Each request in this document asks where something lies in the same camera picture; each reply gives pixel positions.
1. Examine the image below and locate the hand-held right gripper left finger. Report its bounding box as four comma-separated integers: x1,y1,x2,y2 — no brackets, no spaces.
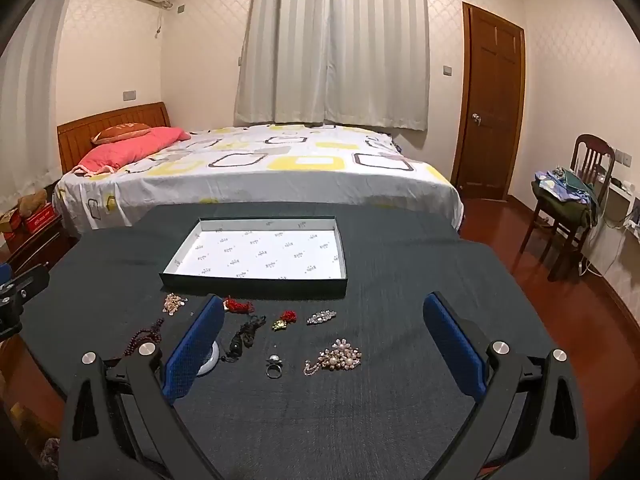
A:
57,294,226,480

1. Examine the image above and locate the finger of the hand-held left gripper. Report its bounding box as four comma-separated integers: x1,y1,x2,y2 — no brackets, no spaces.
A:
0,262,51,307

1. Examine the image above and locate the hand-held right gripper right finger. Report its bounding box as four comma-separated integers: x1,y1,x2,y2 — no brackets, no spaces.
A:
422,291,593,480

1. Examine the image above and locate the white bangle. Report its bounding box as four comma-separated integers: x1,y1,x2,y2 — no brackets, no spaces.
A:
197,341,222,377

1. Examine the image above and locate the dark red bead necklace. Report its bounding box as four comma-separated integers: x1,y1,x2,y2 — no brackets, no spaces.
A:
122,317,166,358

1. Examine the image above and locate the green box tray white lining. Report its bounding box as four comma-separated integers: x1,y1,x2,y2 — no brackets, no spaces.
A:
159,217,348,301

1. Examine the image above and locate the dark wooden nightstand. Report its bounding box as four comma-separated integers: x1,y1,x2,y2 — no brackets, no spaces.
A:
0,215,76,273

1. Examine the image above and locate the red tassel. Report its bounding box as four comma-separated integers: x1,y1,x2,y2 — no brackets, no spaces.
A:
223,296,255,316

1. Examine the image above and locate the red box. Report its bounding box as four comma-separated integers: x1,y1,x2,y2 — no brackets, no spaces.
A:
22,203,62,233

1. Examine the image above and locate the brown plush toy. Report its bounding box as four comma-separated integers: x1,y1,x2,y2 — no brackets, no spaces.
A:
17,190,48,218

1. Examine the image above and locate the wooden bed headboard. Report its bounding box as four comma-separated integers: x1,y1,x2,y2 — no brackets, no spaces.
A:
56,101,172,175

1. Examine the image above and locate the pink pillow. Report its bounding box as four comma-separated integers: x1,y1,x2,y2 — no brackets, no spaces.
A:
75,127,191,177

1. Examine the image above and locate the brown embroidered cushion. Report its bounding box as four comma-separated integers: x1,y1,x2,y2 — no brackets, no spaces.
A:
91,122,152,145

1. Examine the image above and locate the pile of clothes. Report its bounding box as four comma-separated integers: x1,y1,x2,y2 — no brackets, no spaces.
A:
531,167,601,228

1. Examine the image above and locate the white cabinet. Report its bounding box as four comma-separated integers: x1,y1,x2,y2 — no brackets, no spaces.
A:
580,180,640,276

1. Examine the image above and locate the white patterned bed sheet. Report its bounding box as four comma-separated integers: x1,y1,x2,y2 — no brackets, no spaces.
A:
52,124,463,237

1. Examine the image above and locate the wooden chair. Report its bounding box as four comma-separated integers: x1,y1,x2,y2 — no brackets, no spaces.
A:
519,134,616,282

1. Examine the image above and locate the brown wooden door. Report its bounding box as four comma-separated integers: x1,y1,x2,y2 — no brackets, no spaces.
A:
450,1,527,202

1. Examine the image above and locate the white striped curtain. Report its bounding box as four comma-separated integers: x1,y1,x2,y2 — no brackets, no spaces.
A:
234,0,431,132

